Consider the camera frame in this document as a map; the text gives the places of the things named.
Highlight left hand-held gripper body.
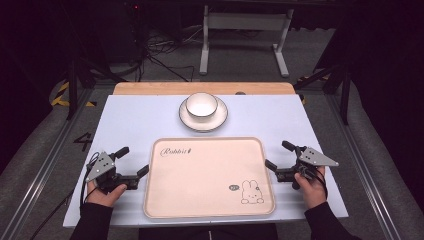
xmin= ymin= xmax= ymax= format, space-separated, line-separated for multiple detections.
xmin=85 ymin=151 xmax=140 ymax=194

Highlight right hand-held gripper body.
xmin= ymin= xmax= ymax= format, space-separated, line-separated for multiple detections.
xmin=275 ymin=145 xmax=340 ymax=191

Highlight person's right hand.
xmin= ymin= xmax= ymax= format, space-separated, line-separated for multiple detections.
xmin=293 ymin=166 xmax=328 ymax=211

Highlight person's left hand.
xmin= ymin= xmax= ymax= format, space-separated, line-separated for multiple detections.
xmin=85 ymin=181 xmax=128 ymax=209

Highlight white table mat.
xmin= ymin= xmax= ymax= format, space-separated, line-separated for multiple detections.
xmin=62 ymin=93 xmax=350 ymax=229

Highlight beige rabbit print tray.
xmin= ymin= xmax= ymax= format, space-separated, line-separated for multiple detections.
xmin=142 ymin=136 xmax=277 ymax=220

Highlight black tripod stand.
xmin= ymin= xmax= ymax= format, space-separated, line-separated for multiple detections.
xmin=293 ymin=63 xmax=353 ymax=127
xmin=64 ymin=54 xmax=128 ymax=122

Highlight white plate with dark rim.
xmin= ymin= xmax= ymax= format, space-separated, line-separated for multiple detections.
xmin=178 ymin=95 xmax=230 ymax=133

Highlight wooden table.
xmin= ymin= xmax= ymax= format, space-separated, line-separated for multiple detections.
xmin=112 ymin=81 xmax=297 ymax=96

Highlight yellow black floor tape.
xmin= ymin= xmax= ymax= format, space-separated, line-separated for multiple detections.
xmin=49 ymin=80 xmax=98 ymax=108

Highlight white bowl with dark rim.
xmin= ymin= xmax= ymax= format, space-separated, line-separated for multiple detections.
xmin=184 ymin=91 xmax=220 ymax=119

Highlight black equipment with red light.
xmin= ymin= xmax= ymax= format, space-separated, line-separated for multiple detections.
xmin=123 ymin=0 xmax=149 ymax=66

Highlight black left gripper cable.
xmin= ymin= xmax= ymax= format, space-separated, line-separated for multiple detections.
xmin=79 ymin=151 xmax=101 ymax=209

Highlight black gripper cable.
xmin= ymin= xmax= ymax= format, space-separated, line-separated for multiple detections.
xmin=79 ymin=151 xmax=101 ymax=209
xmin=313 ymin=169 xmax=330 ymax=202

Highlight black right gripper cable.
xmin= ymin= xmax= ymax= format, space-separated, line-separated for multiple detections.
xmin=313 ymin=169 xmax=330 ymax=202

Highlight aluminium floor rail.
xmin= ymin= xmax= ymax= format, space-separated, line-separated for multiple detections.
xmin=324 ymin=93 xmax=403 ymax=240
xmin=0 ymin=87 xmax=96 ymax=240

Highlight black floor cables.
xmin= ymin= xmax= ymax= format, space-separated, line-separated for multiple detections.
xmin=138 ymin=28 xmax=198 ymax=83

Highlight white metal stand frame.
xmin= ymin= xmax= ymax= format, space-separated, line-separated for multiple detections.
xmin=198 ymin=4 xmax=295 ymax=79

